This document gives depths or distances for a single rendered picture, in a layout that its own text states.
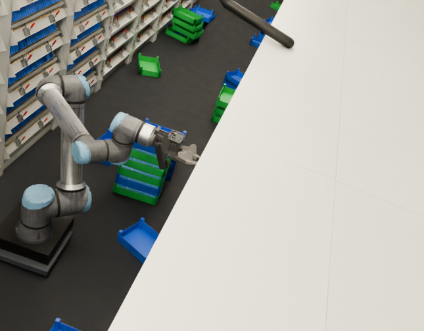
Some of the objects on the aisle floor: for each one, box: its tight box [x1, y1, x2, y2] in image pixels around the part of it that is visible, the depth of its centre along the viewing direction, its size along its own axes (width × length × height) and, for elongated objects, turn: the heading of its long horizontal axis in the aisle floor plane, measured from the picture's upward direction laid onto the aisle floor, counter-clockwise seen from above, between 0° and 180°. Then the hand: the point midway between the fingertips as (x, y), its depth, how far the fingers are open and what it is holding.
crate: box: [116, 217, 159, 264], centre depth 287 cm, size 30×20×8 cm
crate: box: [112, 181, 165, 206], centre depth 326 cm, size 30×20×8 cm
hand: (196, 161), depth 193 cm, fingers open, 3 cm apart
